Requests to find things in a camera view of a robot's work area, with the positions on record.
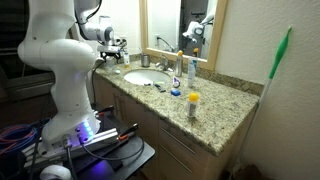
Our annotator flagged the white sink basin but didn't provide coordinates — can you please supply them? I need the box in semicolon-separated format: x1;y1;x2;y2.
123;68;172;87

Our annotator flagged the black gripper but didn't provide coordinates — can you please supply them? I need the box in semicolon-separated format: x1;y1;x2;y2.
97;44;125;62

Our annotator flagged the black power cord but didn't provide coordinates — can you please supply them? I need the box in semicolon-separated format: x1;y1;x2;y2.
90;38;129;105

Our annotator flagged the aluminium mounting rail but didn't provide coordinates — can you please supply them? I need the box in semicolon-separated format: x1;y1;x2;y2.
21;127;122;168

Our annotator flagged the blue floss container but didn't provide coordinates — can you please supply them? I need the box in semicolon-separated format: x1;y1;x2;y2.
170;88;182;98

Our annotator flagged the silver spray bottle yellow cap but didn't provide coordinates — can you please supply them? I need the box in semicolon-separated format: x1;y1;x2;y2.
174;49;185;78

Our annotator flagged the blue cable coil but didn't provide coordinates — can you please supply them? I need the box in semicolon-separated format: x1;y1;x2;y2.
0;123;40;148

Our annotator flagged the wood framed mirror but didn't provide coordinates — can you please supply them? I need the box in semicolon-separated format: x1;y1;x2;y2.
138;0;229;72

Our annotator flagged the clear plastic solution bottle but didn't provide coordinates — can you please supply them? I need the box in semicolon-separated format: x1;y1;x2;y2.
105;55;116;71

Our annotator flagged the chrome faucet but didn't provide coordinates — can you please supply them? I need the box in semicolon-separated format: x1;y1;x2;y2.
155;54;175;73

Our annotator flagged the grey metal cup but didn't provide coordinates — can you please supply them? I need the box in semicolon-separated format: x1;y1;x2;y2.
140;53;151;69

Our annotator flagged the orange black clamp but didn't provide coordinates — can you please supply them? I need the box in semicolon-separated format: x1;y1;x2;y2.
116;122;140;142
93;104;115;118

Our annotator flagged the white round dome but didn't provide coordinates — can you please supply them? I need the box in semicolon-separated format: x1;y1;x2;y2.
39;164;73;180

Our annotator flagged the tall white tube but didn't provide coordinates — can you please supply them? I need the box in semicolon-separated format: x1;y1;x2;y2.
187;56;199;89

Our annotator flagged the green handled broom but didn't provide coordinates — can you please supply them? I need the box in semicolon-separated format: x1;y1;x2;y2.
229;25;294;180

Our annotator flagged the wooden vanity cabinet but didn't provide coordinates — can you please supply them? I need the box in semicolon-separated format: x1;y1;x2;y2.
92;74;258;180

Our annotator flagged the metal drawer handle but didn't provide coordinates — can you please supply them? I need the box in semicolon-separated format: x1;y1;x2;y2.
159;126;197;155
159;143;194;175

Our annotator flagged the black cart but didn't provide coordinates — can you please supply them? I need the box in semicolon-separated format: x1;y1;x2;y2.
0;109;156;180

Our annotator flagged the orange cable coil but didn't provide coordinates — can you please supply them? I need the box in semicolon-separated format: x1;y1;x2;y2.
0;127;38;157

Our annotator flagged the black base cable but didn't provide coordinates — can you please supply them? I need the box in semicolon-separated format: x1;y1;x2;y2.
77;133;146;162
61;134;80;180

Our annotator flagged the white bottle yellow cap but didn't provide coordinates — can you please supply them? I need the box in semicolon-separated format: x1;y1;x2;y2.
186;92;200;120

